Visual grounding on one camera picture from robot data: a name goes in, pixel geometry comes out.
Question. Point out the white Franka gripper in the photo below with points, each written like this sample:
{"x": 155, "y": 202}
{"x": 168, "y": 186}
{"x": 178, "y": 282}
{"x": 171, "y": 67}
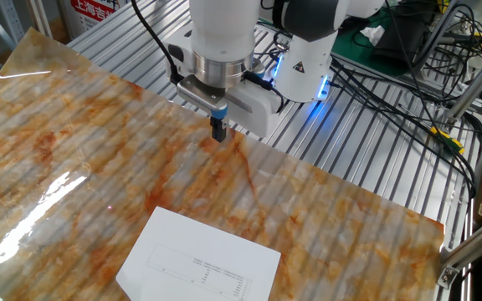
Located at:
{"x": 253, "y": 113}

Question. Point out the white printed paper sheet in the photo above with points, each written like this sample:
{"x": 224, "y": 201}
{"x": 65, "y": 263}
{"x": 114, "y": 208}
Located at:
{"x": 191, "y": 259}

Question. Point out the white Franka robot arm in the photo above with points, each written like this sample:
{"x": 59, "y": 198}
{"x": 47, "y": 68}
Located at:
{"x": 224, "y": 29}

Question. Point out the green mat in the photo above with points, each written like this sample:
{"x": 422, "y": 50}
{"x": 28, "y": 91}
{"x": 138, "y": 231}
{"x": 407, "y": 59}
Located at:
{"x": 350, "y": 48}

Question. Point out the orange marble pattern mat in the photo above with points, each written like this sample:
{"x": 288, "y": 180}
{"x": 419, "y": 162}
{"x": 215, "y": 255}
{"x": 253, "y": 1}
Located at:
{"x": 57, "y": 125}

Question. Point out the white board with red sign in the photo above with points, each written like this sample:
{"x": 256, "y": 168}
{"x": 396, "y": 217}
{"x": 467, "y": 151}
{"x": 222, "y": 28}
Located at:
{"x": 92, "y": 10}

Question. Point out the crumpled white tissue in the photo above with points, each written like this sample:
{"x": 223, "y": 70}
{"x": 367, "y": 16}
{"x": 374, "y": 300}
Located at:
{"x": 372, "y": 34}

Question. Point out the black device box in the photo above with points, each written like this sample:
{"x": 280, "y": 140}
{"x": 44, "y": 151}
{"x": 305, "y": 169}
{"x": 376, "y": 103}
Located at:
{"x": 404, "y": 37}

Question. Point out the pale wooden slats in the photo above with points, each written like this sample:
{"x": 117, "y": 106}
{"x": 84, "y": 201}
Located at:
{"x": 36, "y": 12}

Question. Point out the aluminium profile strut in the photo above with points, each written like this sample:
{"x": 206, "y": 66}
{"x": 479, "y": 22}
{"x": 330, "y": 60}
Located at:
{"x": 479, "y": 79}
{"x": 437, "y": 37}
{"x": 475, "y": 246}

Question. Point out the silver camera with blue caps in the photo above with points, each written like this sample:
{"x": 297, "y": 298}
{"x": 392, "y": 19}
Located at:
{"x": 199, "y": 94}

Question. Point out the grey perforated metal post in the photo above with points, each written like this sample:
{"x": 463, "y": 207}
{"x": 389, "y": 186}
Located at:
{"x": 13, "y": 18}

